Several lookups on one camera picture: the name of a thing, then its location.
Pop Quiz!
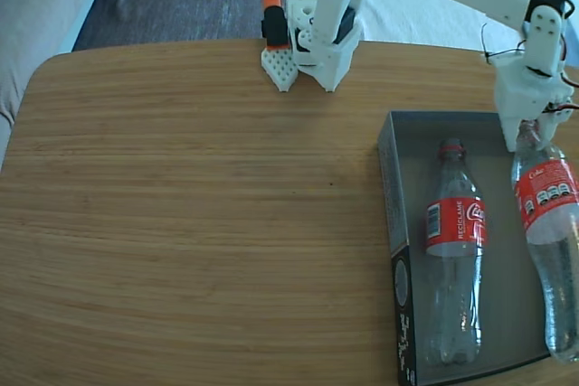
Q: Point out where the clear bottle barcode red label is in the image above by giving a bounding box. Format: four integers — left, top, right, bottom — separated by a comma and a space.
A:
510, 118, 579, 363

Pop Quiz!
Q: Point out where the clear bottle Reciclame red label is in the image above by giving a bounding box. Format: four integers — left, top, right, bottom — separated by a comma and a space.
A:
424, 137, 489, 365

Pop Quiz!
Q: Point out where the grey cardboard box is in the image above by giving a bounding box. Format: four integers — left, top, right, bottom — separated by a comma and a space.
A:
377, 108, 578, 386

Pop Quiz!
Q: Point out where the white cloth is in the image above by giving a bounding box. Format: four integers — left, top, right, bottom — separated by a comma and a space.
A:
361, 0, 533, 60

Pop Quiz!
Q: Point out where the orange and black clamp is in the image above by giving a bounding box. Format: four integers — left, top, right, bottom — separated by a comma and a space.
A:
261, 0, 291, 52

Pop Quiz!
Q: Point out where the light beige sofa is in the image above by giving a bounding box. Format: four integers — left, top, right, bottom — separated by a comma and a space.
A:
0, 0, 117, 170

